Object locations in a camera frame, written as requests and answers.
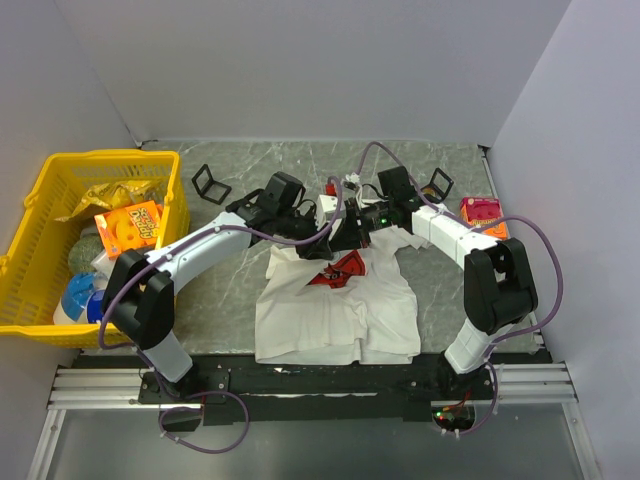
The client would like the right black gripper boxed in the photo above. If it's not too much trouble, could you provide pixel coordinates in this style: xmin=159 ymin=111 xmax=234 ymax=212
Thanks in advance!
xmin=330 ymin=198 xmax=395 ymax=252

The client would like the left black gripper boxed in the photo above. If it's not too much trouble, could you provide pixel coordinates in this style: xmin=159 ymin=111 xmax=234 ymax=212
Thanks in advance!
xmin=277 ymin=206 xmax=334 ymax=261

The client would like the white Coca-Cola t-shirt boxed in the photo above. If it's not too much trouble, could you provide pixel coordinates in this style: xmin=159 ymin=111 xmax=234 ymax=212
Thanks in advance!
xmin=255 ymin=227 xmax=428 ymax=365

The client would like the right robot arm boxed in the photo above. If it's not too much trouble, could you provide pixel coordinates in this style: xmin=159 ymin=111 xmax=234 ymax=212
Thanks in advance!
xmin=316 ymin=167 xmax=538 ymax=399

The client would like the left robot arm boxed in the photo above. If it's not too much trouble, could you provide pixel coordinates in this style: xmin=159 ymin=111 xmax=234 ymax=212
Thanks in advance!
xmin=101 ymin=172 xmax=333 ymax=402

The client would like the black folding mirror right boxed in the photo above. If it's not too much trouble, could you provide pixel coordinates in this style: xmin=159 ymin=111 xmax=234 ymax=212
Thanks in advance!
xmin=421 ymin=167 xmax=454 ymax=204

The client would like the black folding mirror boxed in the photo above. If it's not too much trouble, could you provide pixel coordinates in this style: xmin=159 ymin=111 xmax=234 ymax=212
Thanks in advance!
xmin=421 ymin=167 xmax=454 ymax=204
xmin=191 ymin=164 xmax=232 ymax=205

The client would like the pink orange sponge box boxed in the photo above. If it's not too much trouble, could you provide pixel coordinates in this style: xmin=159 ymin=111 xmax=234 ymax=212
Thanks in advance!
xmin=459 ymin=197 xmax=509 ymax=240

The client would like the black folding mirror left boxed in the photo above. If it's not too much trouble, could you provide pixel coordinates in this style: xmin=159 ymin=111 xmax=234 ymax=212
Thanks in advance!
xmin=191 ymin=164 xmax=232 ymax=205

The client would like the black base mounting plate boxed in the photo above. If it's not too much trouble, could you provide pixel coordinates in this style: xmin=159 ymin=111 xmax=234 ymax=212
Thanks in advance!
xmin=137 ymin=347 xmax=554 ymax=426

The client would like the orange Scrub Daddy box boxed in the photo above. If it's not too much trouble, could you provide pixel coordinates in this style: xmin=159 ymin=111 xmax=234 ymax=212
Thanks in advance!
xmin=94 ymin=201 xmax=163 ymax=260

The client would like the gold snack bag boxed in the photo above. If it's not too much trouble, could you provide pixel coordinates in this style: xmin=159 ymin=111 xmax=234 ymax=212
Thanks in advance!
xmin=56 ymin=180 xmax=162 ymax=222

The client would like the blue white canister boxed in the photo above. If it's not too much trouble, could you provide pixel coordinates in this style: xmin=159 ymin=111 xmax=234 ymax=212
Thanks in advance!
xmin=85 ymin=290 xmax=105 ymax=324

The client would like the green scrub sponge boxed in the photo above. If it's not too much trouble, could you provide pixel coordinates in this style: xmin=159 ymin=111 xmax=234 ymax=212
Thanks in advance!
xmin=67 ymin=234 xmax=104 ymax=275

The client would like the blue lid white container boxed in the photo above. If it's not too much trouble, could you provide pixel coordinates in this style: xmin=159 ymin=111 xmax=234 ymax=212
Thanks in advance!
xmin=53 ymin=273 xmax=100 ymax=325

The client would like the yellow plastic basket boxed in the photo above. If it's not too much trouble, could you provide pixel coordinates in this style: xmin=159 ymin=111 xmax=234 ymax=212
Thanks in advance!
xmin=1 ymin=149 xmax=190 ymax=349

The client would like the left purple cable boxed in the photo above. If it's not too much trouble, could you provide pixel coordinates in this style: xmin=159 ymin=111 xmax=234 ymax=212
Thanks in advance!
xmin=97 ymin=175 xmax=346 ymax=455

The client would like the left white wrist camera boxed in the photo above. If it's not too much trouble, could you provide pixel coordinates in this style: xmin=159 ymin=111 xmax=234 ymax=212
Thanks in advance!
xmin=315 ymin=194 xmax=346 ymax=229

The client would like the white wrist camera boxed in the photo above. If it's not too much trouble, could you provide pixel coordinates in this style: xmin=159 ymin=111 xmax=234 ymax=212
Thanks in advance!
xmin=342 ymin=172 xmax=361 ymax=192
xmin=315 ymin=194 xmax=346 ymax=229

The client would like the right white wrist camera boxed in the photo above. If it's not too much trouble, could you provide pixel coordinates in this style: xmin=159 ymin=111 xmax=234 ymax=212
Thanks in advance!
xmin=342 ymin=172 xmax=361 ymax=192

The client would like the aluminium rail frame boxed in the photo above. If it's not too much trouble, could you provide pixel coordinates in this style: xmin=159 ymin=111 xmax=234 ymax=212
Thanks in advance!
xmin=27 ymin=363 xmax=166 ymax=480

